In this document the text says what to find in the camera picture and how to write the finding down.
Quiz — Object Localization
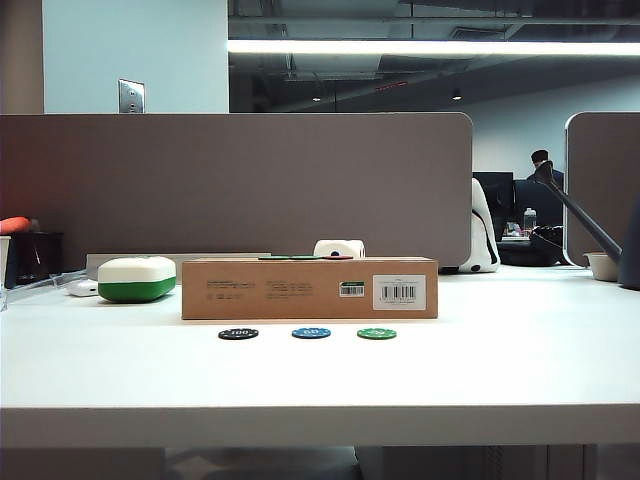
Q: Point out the blue 50 poker chip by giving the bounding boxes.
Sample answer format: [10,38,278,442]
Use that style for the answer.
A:
[291,326,333,341]

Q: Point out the brown cardboard box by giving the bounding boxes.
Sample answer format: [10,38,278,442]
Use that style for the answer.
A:
[181,258,440,320]

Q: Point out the clear plastic chip case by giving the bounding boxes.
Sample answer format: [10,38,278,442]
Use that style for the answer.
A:
[7,269,89,304]

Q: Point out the large white dice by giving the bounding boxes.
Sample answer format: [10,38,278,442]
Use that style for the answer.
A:
[313,238,366,260]

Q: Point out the wide grey desk partition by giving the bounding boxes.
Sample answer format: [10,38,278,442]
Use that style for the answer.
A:
[0,112,475,274]

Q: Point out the white black figure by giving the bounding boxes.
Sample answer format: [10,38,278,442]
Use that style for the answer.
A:
[457,177,501,275]

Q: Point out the black computer monitor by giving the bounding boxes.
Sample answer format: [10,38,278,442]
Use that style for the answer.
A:
[472,171,516,234]

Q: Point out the large white green mahjong tile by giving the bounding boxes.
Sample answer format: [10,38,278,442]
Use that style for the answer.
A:
[97,256,178,304]

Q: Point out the long ceiling light strip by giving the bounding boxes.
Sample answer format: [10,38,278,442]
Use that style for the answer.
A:
[227,38,640,57]

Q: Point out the person in dark clothes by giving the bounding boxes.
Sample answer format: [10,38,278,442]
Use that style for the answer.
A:
[524,148,566,185]

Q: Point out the white earbuds case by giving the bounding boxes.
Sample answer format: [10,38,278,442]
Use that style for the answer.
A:
[66,278,100,297]

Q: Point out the black mesh pen holder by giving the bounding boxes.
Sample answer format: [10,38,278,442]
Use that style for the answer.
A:
[9,230,65,289]

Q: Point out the white paper bowl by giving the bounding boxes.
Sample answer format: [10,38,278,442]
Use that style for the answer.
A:
[583,251,624,281]

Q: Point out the narrow grey desk partition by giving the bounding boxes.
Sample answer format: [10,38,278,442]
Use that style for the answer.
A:
[564,110,640,269]

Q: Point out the grey watering can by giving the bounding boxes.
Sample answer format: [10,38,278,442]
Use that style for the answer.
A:
[534,162,640,291]

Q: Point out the metal wall outlet plate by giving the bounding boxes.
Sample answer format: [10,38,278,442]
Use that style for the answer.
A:
[117,78,146,115]

